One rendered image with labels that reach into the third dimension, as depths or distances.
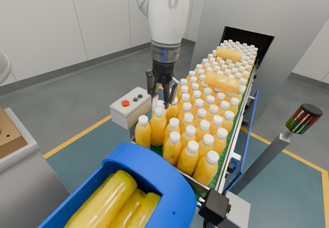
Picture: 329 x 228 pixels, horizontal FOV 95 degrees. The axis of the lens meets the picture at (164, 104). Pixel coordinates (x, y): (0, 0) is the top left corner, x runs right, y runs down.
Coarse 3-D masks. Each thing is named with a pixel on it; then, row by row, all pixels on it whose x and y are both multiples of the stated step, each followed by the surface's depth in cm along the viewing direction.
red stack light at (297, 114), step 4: (300, 108) 53; (296, 112) 55; (300, 112) 53; (304, 112) 52; (296, 116) 54; (300, 116) 53; (304, 116) 52; (308, 116) 51; (312, 116) 50; (300, 120) 53; (304, 120) 52; (308, 120) 52; (312, 120) 51; (316, 120) 51; (308, 124) 52; (312, 124) 52
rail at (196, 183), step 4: (176, 168) 60; (180, 172) 59; (184, 176) 59; (188, 176) 59; (188, 180) 59; (192, 180) 58; (196, 180) 58; (196, 184) 58; (200, 184) 57; (200, 188) 58; (204, 188) 56; (208, 188) 56
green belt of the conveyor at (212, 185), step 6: (252, 72) 155; (246, 90) 127; (240, 102) 113; (240, 108) 107; (234, 120) 97; (234, 126) 93; (228, 138) 85; (162, 144) 78; (228, 144) 82; (156, 150) 75; (222, 156) 76; (222, 162) 73; (192, 174) 67; (216, 174) 68; (216, 180) 66; (210, 186) 64; (198, 192) 62; (204, 192) 62; (198, 198) 60
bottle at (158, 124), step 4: (152, 116) 66; (156, 116) 64; (160, 116) 64; (164, 116) 66; (152, 120) 65; (156, 120) 64; (160, 120) 64; (164, 120) 66; (152, 124) 66; (156, 124) 65; (160, 124) 65; (164, 124) 66; (152, 128) 67; (156, 128) 66; (160, 128) 66; (164, 128) 68; (152, 132) 69; (156, 132) 68; (160, 132) 68; (152, 136) 70; (156, 136) 69; (160, 136) 70; (152, 140) 72; (156, 140) 71; (160, 140) 72; (152, 144) 74; (156, 144) 73; (160, 144) 74
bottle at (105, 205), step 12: (120, 180) 39; (132, 180) 40; (108, 192) 36; (120, 192) 37; (132, 192) 40; (96, 204) 34; (108, 204) 35; (120, 204) 37; (84, 216) 33; (96, 216) 33; (108, 216) 34
